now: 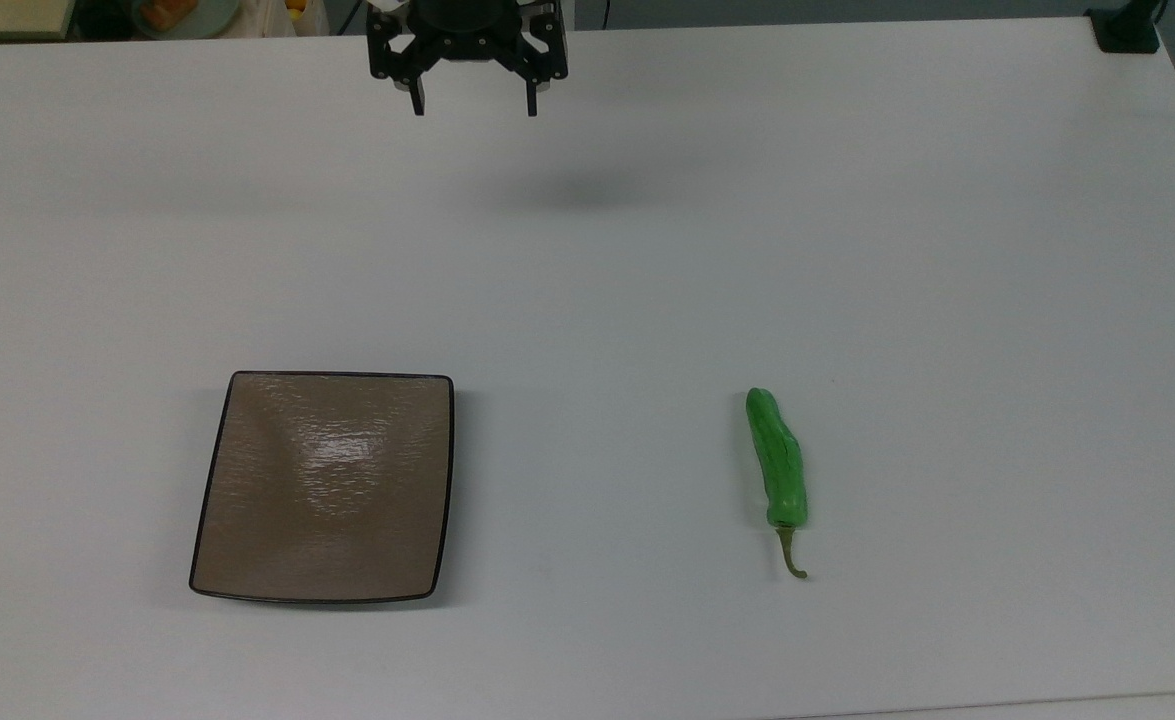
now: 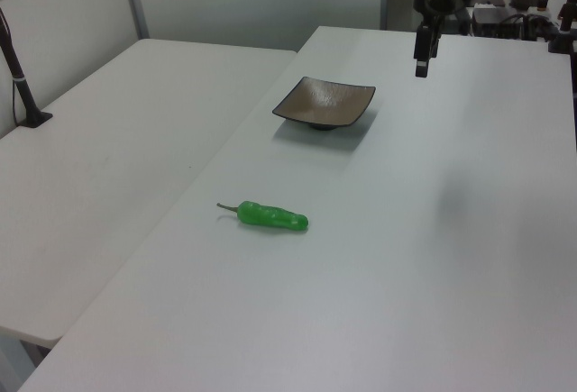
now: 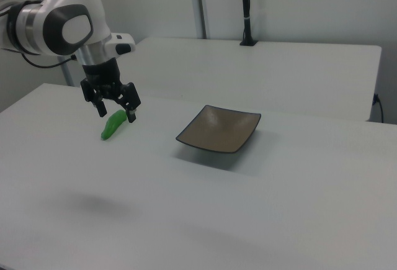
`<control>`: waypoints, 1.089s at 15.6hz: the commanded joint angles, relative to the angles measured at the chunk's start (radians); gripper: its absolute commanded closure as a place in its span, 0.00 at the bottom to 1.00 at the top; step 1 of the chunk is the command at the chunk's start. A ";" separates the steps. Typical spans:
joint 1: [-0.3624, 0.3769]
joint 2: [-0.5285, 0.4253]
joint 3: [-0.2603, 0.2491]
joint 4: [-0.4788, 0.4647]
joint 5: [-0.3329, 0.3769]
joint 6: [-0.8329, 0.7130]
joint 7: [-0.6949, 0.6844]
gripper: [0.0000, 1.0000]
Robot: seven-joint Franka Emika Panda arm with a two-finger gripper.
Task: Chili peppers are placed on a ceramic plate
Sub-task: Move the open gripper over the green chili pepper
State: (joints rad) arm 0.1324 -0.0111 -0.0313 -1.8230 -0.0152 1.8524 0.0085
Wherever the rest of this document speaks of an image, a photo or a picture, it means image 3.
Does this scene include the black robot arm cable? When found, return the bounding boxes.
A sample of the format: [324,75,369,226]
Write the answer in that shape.
[0,2,78,68]

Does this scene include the white side table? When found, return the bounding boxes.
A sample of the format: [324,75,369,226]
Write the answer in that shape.
[119,37,382,122]

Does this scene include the grey metal partition post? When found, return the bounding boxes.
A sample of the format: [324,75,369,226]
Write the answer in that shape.
[194,0,208,40]

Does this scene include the green chili pepper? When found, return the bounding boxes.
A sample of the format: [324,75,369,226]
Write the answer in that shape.
[100,110,128,142]

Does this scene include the black power cable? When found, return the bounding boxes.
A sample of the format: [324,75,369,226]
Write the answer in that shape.
[373,92,386,124]

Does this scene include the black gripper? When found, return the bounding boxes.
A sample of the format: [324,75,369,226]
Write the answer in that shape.
[80,58,142,124]

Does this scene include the square brown ceramic plate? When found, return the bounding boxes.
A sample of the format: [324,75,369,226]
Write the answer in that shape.
[175,104,262,155]

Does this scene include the black camera stand pole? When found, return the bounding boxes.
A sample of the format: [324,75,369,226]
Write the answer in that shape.
[239,0,258,47]

